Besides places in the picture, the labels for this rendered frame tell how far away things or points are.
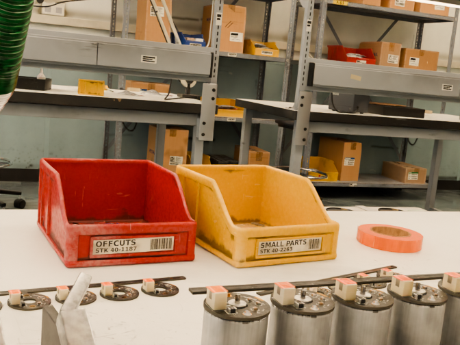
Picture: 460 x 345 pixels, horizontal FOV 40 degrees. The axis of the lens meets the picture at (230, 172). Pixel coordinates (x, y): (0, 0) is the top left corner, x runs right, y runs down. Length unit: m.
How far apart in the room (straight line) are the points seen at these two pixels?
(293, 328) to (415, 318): 0.06
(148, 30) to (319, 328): 4.03
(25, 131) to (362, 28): 2.77
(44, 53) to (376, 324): 2.24
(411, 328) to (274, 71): 4.78
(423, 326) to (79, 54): 2.24
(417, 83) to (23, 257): 2.69
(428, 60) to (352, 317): 5.05
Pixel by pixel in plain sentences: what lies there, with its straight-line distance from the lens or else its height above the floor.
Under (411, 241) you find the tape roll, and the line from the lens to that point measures 0.59.
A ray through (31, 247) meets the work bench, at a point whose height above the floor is 0.75.
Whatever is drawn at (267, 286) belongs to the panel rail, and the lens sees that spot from 0.26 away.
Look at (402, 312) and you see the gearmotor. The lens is 0.28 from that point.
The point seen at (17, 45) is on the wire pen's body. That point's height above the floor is 0.90.
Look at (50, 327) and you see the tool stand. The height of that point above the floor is 0.82.
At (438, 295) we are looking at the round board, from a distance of 0.28.
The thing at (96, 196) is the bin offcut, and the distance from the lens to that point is 0.57.
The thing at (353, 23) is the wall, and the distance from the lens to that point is 5.37.
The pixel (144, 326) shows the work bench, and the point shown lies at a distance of 0.37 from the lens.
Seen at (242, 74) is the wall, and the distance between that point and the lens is 4.92.
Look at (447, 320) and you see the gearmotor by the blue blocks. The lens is 0.30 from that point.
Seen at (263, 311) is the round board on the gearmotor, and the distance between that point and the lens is 0.24.
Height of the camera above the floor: 0.90
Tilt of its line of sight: 9 degrees down
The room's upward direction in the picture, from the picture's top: 5 degrees clockwise
